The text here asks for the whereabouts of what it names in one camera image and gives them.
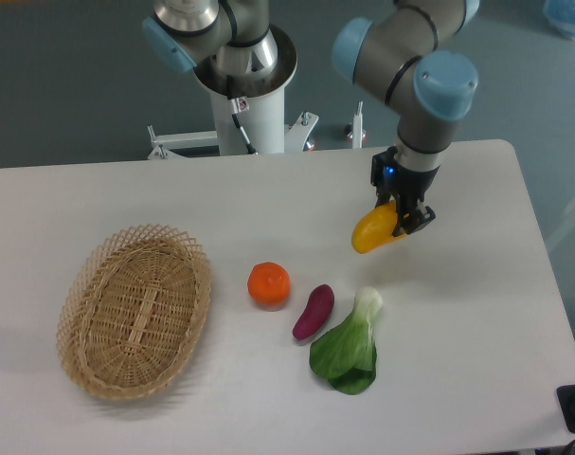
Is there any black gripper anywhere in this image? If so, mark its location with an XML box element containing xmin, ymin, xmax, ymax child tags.
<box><xmin>370</xmin><ymin>146</ymin><xmax>439</xmax><ymax>237</ymax></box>

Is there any yellow mango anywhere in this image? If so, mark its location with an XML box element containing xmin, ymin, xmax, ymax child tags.
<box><xmin>351</xmin><ymin>200</ymin><xmax>405</xmax><ymax>254</ymax></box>

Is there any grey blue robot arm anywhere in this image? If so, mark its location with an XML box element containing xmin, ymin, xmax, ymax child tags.
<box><xmin>142</xmin><ymin>1</ymin><xmax>478</xmax><ymax>253</ymax></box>

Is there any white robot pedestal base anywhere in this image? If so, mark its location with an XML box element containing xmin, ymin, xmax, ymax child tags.
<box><xmin>148</xmin><ymin>26</ymin><xmax>319</xmax><ymax>159</ymax></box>

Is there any woven wicker basket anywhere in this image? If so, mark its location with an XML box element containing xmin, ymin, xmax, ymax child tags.
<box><xmin>57</xmin><ymin>225</ymin><xmax>212</xmax><ymax>400</ymax></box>

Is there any orange tangerine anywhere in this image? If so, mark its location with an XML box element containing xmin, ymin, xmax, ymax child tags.
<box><xmin>247</xmin><ymin>262</ymin><xmax>291</xmax><ymax>306</ymax></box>

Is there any black cable on pedestal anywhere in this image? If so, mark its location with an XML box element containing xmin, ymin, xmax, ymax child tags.
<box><xmin>225</xmin><ymin>74</ymin><xmax>259</xmax><ymax>155</ymax></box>

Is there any purple sweet potato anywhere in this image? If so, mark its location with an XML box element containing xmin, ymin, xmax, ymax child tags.
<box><xmin>292</xmin><ymin>284</ymin><xmax>334</xmax><ymax>341</ymax></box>

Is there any blue plastic bag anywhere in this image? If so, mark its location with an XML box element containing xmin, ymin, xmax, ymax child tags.
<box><xmin>543</xmin><ymin>0</ymin><xmax>575</xmax><ymax>41</ymax></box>

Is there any green bok choy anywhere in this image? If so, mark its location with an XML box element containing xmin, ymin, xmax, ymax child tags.
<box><xmin>309</xmin><ymin>286</ymin><xmax>384</xmax><ymax>395</ymax></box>

